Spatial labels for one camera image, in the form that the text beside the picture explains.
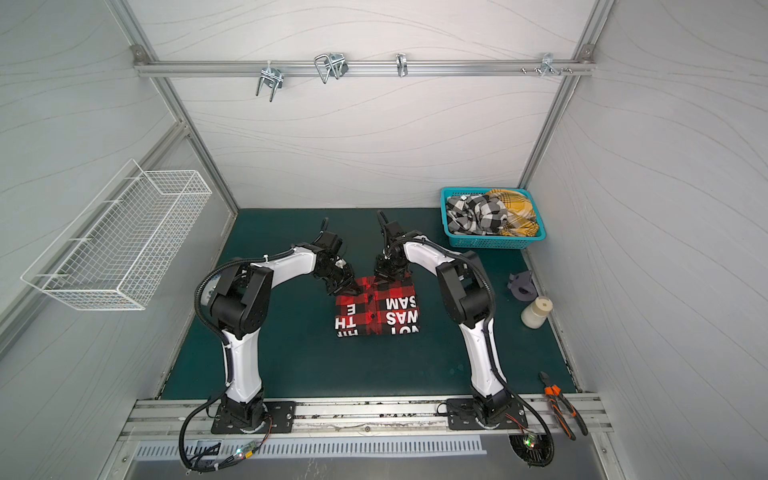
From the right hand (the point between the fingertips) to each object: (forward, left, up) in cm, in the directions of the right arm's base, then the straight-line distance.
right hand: (379, 272), depth 98 cm
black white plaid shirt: (+24, -34, +4) cm, 42 cm away
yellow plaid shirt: (+21, -49, +6) cm, 54 cm away
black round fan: (-45, -43, -7) cm, 62 cm away
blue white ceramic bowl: (-11, +55, 0) cm, 57 cm away
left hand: (-5, +4, 0) cm, 6 cm away
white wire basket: (-14, +58, +29) cm, 67 cm away
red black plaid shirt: (-14, -2, +1) cm, 14 cm away
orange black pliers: (-36, -50, -3) cm, 62 cm away
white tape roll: (-14, -47, +2) cm, 49 cm away
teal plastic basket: (+14, -40, +1) cm, 42 cm away
